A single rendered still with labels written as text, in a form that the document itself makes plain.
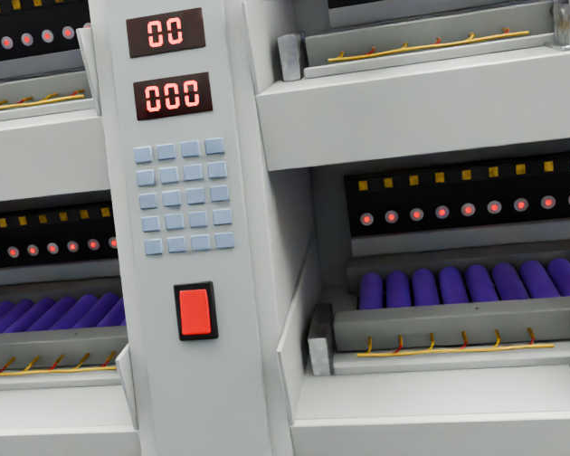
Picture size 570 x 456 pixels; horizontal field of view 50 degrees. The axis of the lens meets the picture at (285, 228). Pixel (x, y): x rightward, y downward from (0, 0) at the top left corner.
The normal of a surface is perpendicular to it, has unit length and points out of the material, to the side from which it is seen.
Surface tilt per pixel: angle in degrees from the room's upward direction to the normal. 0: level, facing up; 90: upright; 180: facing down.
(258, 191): 90
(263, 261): 90
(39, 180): 106
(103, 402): 16
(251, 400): 90
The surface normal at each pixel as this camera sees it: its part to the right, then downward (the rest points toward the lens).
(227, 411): -0.18, 0.07
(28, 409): -0.15, -0.94
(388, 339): -0.15, 0.34
